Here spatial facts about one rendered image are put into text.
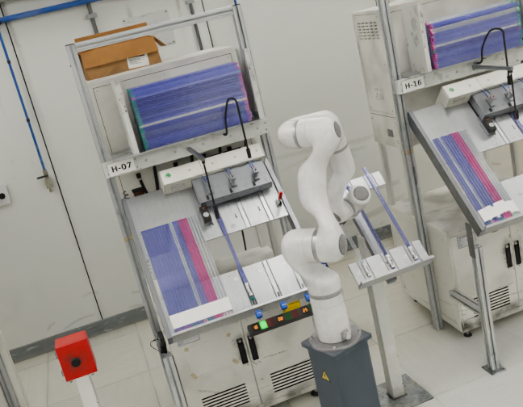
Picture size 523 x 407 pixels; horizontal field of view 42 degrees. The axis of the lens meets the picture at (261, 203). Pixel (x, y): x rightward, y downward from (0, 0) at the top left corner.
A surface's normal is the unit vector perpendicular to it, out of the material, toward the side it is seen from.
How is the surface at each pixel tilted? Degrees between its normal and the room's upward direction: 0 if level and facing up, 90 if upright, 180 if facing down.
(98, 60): 80
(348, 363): 90
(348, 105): 90
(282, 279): 42
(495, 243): 90
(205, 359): 90
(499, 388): 0
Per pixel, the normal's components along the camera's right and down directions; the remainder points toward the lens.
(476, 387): -0.22, -0.93
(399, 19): 0.29, 0.21
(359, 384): 0.58, 0.11
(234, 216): 0.03, -0.55
